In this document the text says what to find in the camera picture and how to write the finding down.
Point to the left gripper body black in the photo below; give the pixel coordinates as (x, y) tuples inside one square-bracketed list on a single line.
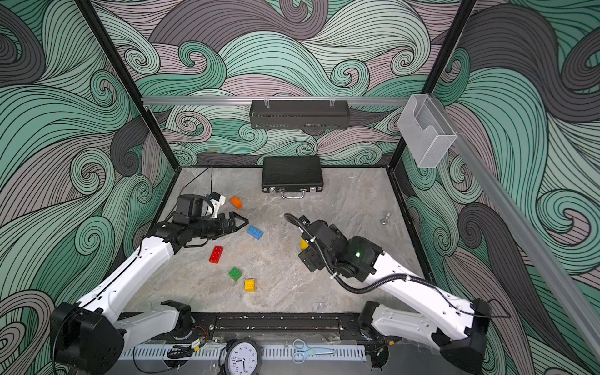
[(203, 227)]

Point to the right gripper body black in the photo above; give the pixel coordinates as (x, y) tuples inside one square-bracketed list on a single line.
[(311, 254)]

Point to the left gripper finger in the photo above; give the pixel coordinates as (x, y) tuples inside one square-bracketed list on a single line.
[(214, 233), (234, 221)]

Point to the light green square lego brick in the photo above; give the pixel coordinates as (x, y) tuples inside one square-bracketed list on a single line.
[(235, 274)]

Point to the yellow square lego brick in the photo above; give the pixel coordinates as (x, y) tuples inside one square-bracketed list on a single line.
[(250, 285)]

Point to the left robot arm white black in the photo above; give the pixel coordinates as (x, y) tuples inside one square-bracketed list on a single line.
[(96, 355)]

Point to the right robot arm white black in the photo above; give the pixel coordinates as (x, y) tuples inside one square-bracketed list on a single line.
[(365, 267)]

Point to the red long lego brick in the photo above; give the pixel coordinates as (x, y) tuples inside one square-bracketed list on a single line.
[(216, 255)]

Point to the light blue long lego brick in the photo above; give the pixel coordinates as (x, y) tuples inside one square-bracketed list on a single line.
[(255, 232)]

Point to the orange half-round block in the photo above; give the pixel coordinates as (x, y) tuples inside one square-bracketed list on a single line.
[(236, 202)]

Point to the silver metal peg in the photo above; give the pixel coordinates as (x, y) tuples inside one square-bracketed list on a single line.
[(385, 220)]

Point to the black hard case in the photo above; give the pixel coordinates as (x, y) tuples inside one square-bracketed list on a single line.
[(292, 174)]

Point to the light blue scissors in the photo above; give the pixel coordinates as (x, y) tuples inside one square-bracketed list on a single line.
[(302, 351)]

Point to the white analog clock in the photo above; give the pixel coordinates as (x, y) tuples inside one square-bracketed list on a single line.
[(243, 357)]

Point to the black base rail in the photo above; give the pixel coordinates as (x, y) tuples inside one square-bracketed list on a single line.
[(281, 323)]

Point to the black wall shelf tray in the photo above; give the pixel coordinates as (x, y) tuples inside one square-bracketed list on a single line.
[(270, 114)]

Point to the clear plastic wall holder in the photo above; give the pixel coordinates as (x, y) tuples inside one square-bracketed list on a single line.
[(427, 130)]

